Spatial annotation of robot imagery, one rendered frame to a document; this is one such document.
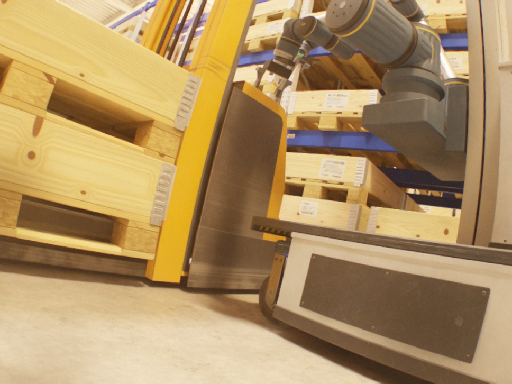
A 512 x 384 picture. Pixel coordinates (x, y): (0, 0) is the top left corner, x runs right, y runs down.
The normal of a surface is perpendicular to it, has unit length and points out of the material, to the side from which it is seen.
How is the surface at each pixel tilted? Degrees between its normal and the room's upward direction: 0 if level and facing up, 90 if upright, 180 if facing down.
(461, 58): 90
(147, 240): 90
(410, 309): 90
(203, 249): 90
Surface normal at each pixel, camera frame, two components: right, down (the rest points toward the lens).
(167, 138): 0.79, 0.10
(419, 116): -0.77, -0.24
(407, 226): -0.59, -0.22
